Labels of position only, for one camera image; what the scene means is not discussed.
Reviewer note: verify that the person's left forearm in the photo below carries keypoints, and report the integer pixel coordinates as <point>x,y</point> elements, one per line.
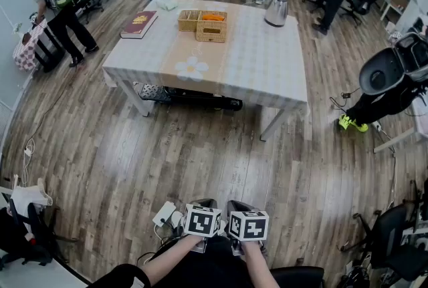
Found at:
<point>167,256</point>

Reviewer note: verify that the steel electric kettle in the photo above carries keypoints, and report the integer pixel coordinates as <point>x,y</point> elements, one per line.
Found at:
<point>275,12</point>

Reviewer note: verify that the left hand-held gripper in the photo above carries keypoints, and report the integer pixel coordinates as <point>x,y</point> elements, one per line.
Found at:
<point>202,220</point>

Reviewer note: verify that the white floor charger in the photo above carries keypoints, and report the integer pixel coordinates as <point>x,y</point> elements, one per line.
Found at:
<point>29,150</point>

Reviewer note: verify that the white side table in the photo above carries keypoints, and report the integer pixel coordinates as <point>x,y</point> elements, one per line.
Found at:
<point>398,139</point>

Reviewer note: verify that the person's right forearm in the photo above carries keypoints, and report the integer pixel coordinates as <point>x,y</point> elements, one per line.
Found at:
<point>257,266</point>

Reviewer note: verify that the orange packet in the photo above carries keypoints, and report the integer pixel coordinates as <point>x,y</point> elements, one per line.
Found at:
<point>213,17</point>

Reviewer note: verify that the black metal platform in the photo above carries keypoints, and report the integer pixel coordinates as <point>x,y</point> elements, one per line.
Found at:
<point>200,99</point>

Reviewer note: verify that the checked flower print tablecloth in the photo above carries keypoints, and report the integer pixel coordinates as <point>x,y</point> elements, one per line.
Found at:
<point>250,63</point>

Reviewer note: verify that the white table legs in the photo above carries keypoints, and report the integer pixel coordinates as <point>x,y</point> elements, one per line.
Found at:
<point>271,124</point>

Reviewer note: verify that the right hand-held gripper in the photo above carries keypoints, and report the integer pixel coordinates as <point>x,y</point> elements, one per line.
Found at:
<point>249,226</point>

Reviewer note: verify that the maroon hardcover book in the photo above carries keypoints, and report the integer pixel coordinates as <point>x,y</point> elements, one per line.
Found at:
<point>138,24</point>

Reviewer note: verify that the pale green soft packet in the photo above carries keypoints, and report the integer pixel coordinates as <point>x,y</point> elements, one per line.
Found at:
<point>166,3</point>

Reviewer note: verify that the woven wicker basket organizer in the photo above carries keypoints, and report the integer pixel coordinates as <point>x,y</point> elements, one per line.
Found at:
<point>199,34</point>

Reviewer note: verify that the black backpack with grey pod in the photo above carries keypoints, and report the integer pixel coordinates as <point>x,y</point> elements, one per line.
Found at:
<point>381,73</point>

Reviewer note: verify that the white garment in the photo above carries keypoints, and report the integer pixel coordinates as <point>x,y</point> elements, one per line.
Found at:
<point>25,196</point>

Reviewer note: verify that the person's black clothing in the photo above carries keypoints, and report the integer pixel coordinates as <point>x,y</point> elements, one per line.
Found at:
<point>207,270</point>

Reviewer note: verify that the white power adapter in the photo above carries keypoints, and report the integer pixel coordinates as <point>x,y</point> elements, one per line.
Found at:
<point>164,213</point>

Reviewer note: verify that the red checked cloth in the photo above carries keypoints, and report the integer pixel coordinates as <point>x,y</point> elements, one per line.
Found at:
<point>25,56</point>

